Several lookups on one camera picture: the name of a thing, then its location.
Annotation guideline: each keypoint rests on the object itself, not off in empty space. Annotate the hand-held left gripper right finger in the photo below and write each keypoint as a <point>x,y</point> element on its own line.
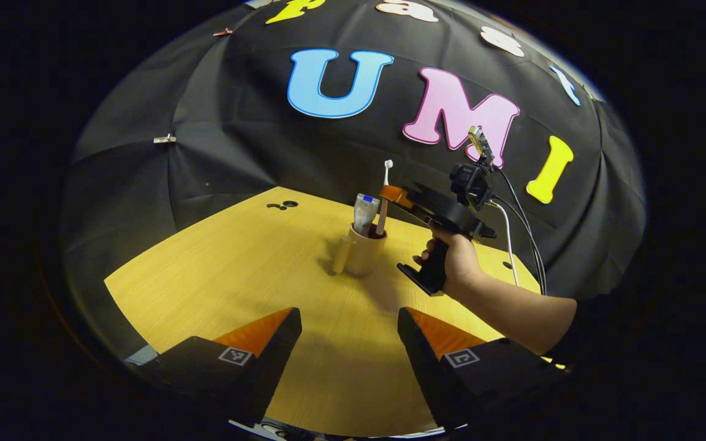
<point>426,367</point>

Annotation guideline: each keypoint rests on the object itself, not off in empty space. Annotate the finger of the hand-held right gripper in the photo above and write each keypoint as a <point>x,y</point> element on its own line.
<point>399,196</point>

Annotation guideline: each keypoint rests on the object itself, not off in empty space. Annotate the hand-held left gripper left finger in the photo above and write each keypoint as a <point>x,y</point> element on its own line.
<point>276,361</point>

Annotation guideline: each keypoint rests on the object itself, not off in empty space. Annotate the red backdrop clip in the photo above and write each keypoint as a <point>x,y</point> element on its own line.
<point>222,32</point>

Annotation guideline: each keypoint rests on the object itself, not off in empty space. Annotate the wooden desktop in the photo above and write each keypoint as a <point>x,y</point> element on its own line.
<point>218,269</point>

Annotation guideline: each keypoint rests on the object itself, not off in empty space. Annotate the pale pink toothbrush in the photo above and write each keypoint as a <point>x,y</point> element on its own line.
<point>383,202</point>

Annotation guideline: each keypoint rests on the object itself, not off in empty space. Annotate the black backdrop cloth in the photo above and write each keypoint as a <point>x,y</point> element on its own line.
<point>255,153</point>

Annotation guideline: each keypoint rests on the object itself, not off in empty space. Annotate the silver backdrop clip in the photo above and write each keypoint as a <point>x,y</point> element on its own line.
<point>164,139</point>

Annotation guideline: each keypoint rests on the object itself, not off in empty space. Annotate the white toothpaste tube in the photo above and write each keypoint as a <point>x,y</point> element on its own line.
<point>365,211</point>

